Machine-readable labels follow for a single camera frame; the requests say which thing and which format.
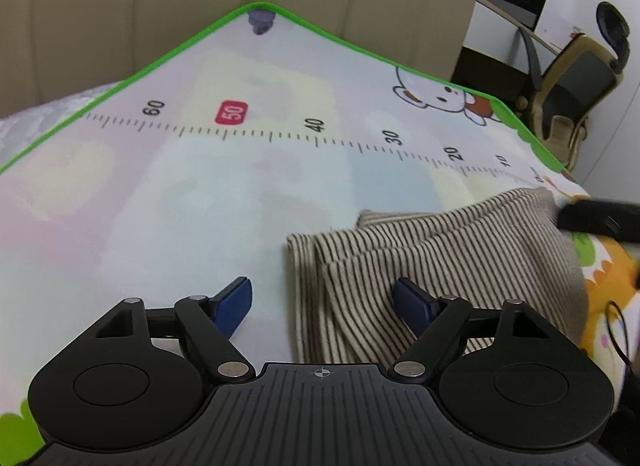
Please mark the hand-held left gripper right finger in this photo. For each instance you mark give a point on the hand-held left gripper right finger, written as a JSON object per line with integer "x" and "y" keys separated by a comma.
{"x": 413, "y": 304}

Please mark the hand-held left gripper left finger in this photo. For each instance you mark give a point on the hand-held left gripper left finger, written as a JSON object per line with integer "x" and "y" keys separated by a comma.
{"x": 235, "y": 304}

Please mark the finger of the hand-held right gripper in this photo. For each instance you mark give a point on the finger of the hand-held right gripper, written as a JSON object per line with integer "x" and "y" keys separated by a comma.
{"x": 590, "y": 218}

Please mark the beige striped garment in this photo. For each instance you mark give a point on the beige striped garment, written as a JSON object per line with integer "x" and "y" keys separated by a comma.
{"x": 430, "y": 266}

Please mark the colourful ruler play mat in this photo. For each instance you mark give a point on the colourful ruler play mat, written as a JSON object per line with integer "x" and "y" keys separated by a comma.
{"x": 210, "y": 185}

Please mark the black and beige office chair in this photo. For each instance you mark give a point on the black and beige office chair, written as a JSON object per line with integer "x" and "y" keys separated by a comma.
{"x": 575, "y": 80}

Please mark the white desk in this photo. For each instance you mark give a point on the white desk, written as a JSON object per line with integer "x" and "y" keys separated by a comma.
{"x": 492, "y": 40}

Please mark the grey bed sheet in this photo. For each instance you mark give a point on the grey bed sheet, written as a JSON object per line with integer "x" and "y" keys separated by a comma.
{"x": 35, "y": 120}

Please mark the beige padded headboard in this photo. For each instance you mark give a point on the beige padded headboard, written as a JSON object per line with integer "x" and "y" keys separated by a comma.
{"x": 150, "y": 10}

